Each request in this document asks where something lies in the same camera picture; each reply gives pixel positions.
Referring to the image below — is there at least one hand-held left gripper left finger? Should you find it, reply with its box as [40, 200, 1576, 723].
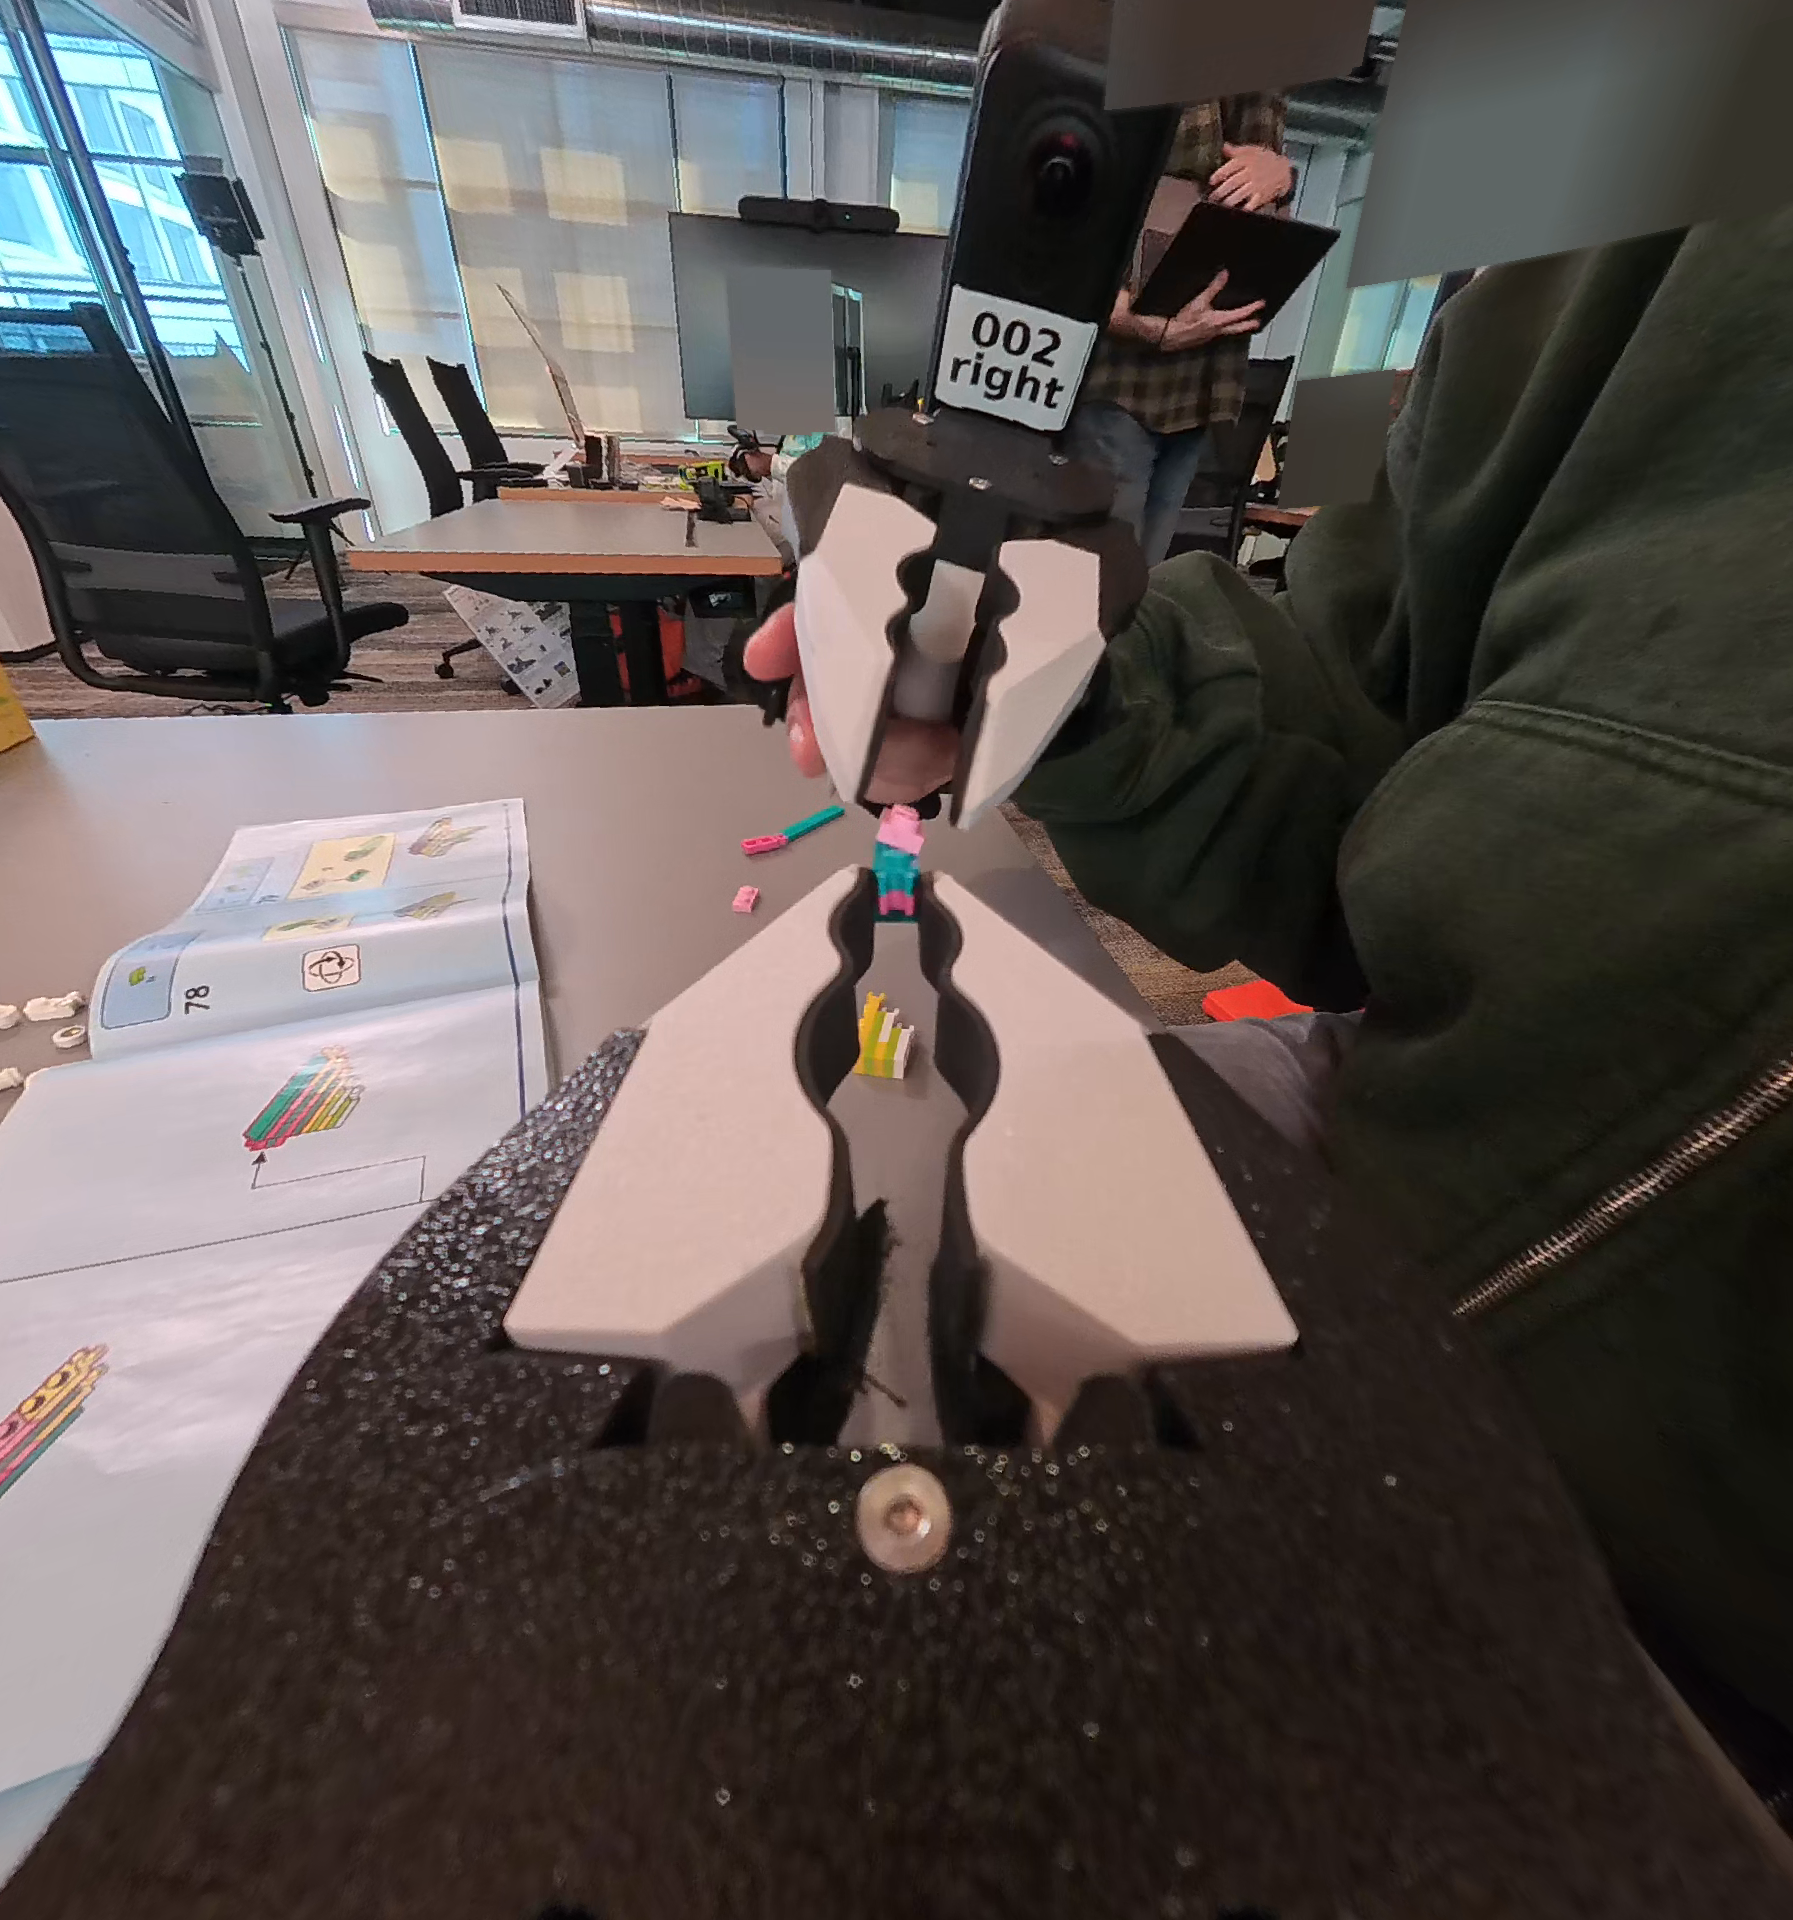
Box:
[507, 863, 891, 1445]

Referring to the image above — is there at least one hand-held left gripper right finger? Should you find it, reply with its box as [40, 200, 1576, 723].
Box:
[914, 866, 1302, 1448]

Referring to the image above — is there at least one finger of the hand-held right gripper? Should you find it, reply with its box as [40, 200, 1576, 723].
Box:
[954, 535, 1116, 833]
[793, 480, 943, 819]

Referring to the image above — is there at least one teal pink lego assembly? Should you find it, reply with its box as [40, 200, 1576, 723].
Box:
[872, 804, 930, 925]

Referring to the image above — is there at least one person's right forearm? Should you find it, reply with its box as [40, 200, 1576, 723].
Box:
[1013, 548, 1451, 1022]

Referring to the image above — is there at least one lego instruction booklet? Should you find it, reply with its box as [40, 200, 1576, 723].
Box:
[0, 797, 557, 1821]

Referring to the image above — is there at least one person's right hand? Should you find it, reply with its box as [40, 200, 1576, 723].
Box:
[743, 601, 963, 812]

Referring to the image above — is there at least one large dark monitor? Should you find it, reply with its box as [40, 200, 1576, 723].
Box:
[666, 211, 962, 430]

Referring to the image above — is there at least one black tablet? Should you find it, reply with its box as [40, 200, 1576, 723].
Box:
[1130, 201, 1341, 342]

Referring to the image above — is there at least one black video bar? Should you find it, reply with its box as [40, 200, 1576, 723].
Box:
[738, 194, 901, 237]

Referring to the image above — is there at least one wooden edged office table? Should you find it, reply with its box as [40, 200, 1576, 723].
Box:
[345, 493, 790, 711]

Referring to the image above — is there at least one printed paper leaflet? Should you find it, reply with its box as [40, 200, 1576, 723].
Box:
[443, 583, 586, 711]

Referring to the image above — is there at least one large black office chair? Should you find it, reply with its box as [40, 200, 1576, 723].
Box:
[0, 300, 412, 717]

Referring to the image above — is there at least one black speaker on stand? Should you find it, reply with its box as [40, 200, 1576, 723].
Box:
[174, 169, 321, 470]

